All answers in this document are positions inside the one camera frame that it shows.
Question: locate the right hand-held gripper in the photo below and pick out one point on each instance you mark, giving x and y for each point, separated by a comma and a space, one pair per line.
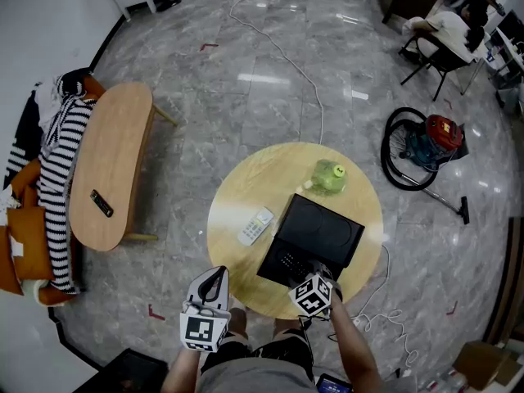
311, 297

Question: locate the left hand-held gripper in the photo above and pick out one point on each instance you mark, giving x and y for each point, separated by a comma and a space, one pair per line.
202, 330

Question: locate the black box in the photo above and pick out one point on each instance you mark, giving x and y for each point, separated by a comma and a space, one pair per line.
315, 223

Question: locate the white remote control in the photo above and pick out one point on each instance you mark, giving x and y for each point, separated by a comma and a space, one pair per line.
254, 227

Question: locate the black remote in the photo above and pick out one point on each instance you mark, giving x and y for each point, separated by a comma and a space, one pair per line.
101, 203

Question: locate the person's right forearm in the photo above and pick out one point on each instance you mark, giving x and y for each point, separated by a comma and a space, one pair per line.
356, 350

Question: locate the person's left forearm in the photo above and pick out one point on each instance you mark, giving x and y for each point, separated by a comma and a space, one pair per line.
180, 373

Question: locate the cardboard box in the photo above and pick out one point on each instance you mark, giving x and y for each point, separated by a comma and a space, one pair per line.
483, 364

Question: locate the person's left leg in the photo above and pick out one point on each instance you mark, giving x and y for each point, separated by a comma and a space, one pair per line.
237, 322

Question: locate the person's leg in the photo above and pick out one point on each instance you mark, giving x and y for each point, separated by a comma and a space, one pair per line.
237, 322
286, 326

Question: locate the person's right leg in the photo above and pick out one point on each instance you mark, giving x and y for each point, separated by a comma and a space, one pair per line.
286, 326

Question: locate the person's black shorts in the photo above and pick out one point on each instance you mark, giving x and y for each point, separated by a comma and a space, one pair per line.
286, 348

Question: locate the green plastic bottle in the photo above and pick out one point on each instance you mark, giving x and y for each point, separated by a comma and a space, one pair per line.
327, 178

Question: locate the person's grey shirt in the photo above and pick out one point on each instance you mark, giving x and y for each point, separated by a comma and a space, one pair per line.
254, 379

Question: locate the large black case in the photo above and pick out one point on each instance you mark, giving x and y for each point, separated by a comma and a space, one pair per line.
131, 373

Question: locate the round wooden table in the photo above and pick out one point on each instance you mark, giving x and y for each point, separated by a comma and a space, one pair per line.
245, 186

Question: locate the black phone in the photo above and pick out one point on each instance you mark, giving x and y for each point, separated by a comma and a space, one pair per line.
333, 385

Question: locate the vacuum wand with nozzle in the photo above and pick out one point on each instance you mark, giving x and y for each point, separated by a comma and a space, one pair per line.
442, 201

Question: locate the oval wooden table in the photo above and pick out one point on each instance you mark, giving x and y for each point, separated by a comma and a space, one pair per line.
110, 158

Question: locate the pale green cushion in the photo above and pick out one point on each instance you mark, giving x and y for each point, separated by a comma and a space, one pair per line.
34, 287

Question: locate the red vacuum cleaner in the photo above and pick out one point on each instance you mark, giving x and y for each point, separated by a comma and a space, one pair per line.
444, 131

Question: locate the brown wooden platform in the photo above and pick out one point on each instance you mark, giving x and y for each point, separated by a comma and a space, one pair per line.
509, 281

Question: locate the large orange cushion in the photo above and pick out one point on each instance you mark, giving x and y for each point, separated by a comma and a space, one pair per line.
28, 244

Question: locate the striped knitted blanket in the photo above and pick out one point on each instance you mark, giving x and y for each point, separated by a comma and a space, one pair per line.
57, 178

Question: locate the small orange cushion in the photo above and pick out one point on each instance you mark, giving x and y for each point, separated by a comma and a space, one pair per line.
24, 178

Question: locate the black chair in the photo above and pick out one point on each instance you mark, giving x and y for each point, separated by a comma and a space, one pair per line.
444, 61

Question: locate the dark blanket with white stripes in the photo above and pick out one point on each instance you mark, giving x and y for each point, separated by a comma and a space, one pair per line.
22, 137

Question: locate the white cloth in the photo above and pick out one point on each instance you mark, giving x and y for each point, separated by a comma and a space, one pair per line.
49, 105

